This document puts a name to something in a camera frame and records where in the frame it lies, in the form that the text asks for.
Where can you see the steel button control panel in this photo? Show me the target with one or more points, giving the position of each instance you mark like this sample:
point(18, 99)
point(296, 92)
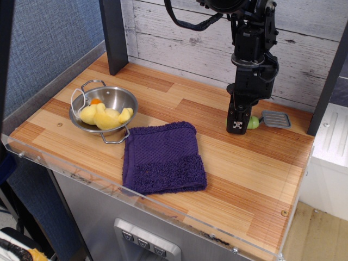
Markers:
point(138, 244)

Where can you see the steel bowl with handles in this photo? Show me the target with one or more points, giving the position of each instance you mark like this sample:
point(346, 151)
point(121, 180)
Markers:
point(113, 97)

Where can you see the clear acrylic table guard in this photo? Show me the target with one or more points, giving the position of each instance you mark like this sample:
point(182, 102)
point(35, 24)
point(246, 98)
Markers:
point(244, 213)

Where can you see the black frame post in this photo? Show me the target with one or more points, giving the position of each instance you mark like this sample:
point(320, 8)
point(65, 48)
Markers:
point(330, 83)
point(114, 35)

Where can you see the black left frame post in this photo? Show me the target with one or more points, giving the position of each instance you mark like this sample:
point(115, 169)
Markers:
point(114, 35)

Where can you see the green and grey spatula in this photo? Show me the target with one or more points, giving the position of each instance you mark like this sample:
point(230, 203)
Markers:
point(272, 119)

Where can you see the yellow plush duck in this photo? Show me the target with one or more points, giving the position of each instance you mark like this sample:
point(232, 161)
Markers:
point(97, 114)

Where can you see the purple folded cloth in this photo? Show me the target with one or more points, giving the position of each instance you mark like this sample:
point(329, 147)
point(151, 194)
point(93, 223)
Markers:
point(163, 159)

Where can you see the white side cabinet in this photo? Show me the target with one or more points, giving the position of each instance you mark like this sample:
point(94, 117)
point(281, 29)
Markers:
point(324, 186)

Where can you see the black right frame post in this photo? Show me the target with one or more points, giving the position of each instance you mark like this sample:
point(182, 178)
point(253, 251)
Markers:
point(330, 83)

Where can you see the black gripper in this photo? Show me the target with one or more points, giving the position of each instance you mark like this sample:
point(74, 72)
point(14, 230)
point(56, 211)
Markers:
point(240, 103)

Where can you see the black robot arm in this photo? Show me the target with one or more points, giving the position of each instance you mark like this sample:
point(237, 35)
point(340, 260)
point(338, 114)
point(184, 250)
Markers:
point(253, 35)

